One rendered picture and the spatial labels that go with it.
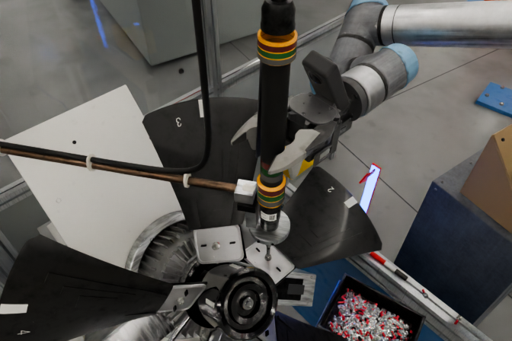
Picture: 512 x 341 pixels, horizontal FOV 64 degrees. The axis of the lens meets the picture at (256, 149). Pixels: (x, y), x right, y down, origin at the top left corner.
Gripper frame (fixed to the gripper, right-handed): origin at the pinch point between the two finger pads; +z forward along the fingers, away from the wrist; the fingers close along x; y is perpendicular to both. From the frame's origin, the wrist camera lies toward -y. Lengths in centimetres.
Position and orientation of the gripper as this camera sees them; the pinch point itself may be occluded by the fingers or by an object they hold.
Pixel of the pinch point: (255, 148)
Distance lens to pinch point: 53.6
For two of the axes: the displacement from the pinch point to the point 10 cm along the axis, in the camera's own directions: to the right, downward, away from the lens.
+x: -6.8, -5.2, 5.2
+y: 0.0, 7.1, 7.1
